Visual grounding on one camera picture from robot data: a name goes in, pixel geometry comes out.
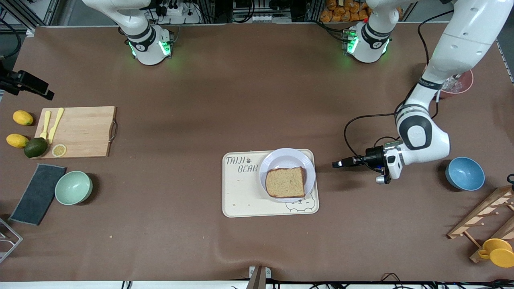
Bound white round plate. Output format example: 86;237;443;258
259;148;316;203

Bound plain brown bread slice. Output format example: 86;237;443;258
265;167;306;198

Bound whole yellow lemon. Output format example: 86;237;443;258
6;134;30;149
13;110;34;126

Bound yellow plastic fork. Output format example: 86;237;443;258
40;111;52;140

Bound yellow plastic knife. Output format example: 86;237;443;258
48;108;65;144

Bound dark green avocado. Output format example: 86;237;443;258
24;137;48;158

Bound wooden cutting board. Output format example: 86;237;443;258
34;106;118;159

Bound blue bowl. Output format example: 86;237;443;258
445;157;485;191

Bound light green bowl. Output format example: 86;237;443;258
55;171;93;206

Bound dark grey cloth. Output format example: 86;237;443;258
9;164;67;226

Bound clear ice cubes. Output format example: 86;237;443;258
443;75;463;91

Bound cream bear print tray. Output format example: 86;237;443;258
222;149;320;218

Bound wooden drying rack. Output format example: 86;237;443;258
447;185;514;264

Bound pink bowl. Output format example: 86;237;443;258
436;69;474;98

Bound orange snack bag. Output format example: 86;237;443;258
320;0;404;22

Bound yellow cup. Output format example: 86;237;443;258
478;238;514;268

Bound white power strip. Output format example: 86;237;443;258
155;0;201;24

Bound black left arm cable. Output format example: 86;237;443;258
344;10;454;162

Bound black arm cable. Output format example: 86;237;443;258
344;10;454;162
0;18;21;57

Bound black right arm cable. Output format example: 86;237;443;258
0;18;21;57

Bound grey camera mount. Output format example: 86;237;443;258
246;266;271;289

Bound metal wire rack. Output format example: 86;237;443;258
0;218;23;264

